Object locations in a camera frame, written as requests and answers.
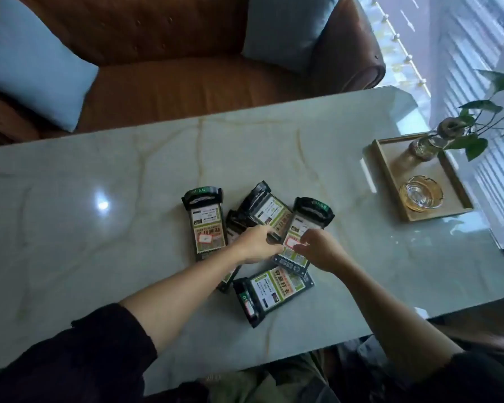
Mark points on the amber glass ashtray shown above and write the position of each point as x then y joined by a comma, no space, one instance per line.
420,195

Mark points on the glass window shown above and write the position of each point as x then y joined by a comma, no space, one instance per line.
445,37

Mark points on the glass vase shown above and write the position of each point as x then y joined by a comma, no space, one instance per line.
424,147

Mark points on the brown leather sofa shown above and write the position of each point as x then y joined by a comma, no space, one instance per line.
172,88

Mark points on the person's right hand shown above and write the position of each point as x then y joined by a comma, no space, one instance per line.
321,251

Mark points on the person's olive trousers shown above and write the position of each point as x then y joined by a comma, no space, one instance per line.
294,373

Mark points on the person's left forearm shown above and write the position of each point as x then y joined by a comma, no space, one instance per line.
180,297

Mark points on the person's right forearm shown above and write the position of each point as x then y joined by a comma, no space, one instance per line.
386,318

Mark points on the light blue cushion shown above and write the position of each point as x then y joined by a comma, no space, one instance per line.
29,67
285,29

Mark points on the dark brown leather chair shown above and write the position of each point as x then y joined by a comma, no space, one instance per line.
487,333

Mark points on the person's black sweater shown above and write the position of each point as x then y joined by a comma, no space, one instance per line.
67,365

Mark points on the acrylic table sign stand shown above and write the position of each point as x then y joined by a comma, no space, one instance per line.
273,291
208,235
311,214
266,209
234,228

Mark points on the pale marble table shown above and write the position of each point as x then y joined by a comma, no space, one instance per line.
109,172

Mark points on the wooden tray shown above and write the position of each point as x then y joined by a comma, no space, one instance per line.
447,176

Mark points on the green leafy plant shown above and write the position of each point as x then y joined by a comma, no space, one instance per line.
476,148

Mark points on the person's left hand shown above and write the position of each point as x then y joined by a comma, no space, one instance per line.
256,245

